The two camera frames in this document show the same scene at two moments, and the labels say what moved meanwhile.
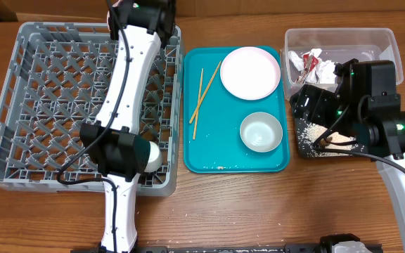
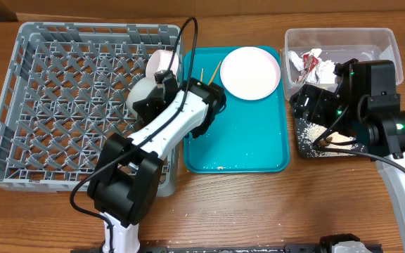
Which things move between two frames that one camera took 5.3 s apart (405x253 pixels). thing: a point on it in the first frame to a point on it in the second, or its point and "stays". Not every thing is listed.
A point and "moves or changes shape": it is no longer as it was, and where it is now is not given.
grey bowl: (261, 132) moves or changes shape
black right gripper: (320, 101) stays
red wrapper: (310, 62) stays
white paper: (325, 72) stays
